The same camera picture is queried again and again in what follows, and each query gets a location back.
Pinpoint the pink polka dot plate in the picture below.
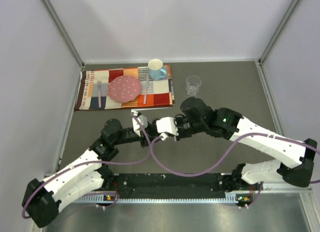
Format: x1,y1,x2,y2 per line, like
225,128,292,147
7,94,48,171
108,75,142,103

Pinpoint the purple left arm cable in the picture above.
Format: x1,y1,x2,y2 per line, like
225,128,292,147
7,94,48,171
21,112,152,220

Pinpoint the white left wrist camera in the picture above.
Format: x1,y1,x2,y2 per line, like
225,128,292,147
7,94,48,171
130,110,148,137

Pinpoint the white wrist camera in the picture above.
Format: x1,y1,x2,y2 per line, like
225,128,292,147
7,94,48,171
155,117,179,141
130,110,148,137

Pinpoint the light blue mug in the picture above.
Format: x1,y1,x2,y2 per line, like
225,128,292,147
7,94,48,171
148,59,167,80

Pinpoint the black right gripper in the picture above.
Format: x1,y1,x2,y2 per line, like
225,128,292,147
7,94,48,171
169,117,206,142

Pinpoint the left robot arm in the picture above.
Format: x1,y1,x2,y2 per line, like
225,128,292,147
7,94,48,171
22,115,158,228

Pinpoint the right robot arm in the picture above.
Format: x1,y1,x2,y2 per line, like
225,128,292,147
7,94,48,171
174,97,317,190

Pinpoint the pink plastic knife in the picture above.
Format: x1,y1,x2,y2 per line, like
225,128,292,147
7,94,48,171
143,73,149,105

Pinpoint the colourful patchwork placemat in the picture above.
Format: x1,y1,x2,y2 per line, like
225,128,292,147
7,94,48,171
74,65,175,111

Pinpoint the pink plastic fork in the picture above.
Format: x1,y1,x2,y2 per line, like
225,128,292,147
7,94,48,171
97,78,102,108

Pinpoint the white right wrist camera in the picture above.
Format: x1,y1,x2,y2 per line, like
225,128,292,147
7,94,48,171
155,117,179,141

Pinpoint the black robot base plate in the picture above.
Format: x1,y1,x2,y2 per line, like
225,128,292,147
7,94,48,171
111,173,238,199

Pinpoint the clear drinking glass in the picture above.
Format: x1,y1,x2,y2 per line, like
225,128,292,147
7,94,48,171
186,75,202,96

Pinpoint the grey slotted cable duct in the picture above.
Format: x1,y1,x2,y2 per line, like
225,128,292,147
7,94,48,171
75,193,253,205

